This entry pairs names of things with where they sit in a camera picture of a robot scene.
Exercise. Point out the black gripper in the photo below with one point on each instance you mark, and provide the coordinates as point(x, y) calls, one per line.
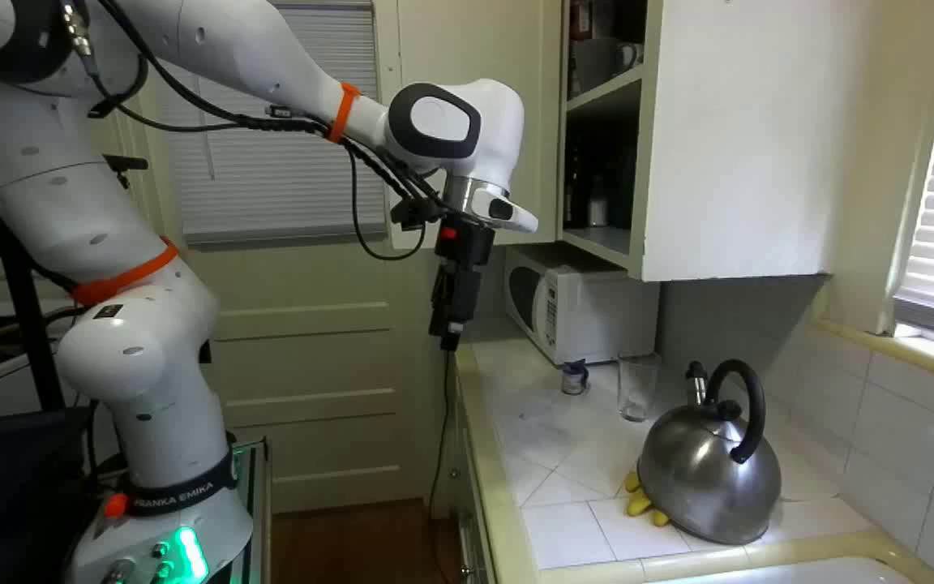
point(456, 293)

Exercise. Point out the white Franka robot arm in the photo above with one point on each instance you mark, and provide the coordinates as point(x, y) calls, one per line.
point(130, 345)

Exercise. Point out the grey robot base with lights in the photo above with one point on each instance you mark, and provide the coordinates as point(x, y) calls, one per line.
point(210, 531)

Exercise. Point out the small white container in cabinet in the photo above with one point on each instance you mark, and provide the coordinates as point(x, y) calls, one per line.
point(597, 210)

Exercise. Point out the cream cabinet door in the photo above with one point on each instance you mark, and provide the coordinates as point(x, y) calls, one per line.
point(534, 65)

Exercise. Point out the white cup in cabinet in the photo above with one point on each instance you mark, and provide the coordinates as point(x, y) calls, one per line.
point(631, 56)

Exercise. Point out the dark red bottle in cabinet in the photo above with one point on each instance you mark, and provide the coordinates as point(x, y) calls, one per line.
point(583, 18)

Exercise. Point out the small jar with dark lid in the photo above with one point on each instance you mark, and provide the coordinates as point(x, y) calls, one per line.
point(576, 379)

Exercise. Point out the white microwave oven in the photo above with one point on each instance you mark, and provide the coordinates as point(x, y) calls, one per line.
point(586, 309)

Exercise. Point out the cream panelled door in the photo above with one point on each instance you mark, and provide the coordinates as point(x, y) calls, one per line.
point(315, 369)

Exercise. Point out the clear drinking glass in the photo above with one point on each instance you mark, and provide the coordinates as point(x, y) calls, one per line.
point(641, 390)

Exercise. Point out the grey roller window blind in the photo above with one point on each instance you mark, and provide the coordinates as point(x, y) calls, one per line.
point(259, 182)

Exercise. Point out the yellow item under kettle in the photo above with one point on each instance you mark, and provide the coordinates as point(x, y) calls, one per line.
point(641, 504)

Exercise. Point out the dark blue cart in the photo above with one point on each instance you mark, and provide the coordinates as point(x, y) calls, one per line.
point(2, 498)

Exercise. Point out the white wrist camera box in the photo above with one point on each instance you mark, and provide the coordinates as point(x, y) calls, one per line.
point(504, 205)

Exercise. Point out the cream wall cabinet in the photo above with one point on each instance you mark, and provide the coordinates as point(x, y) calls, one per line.
point(738, 141)

